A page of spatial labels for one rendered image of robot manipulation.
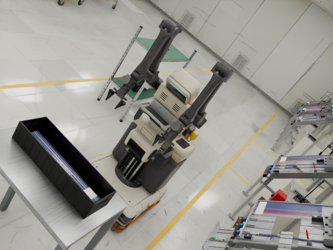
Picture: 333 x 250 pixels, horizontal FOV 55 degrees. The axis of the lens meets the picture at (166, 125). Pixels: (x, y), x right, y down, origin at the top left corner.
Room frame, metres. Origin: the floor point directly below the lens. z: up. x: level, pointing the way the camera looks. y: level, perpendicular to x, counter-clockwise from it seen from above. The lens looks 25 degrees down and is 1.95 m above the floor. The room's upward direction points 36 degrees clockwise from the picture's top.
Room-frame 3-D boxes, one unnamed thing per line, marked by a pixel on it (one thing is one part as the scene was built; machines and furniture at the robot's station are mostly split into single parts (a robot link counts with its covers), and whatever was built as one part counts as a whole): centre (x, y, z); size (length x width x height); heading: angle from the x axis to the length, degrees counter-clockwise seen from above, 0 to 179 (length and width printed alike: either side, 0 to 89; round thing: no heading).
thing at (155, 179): (2.43, -0.02, 0.59); 0.55 x 0.34 x 0.83; 74
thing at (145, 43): (4.02, 0.59, 0.55); 0.91 x 0.46 x 1.10; 166
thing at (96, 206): (1.29, 0.30, 0.86); 0.57 x 0.17 x 0.11; 74
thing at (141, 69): (1.96, 0.34, 1.40); 0.11 x 0.06 x 0.43; 74
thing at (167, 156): (2.17, -0.01, 0.68); 0.28 x 0.27 x 0.25; 74
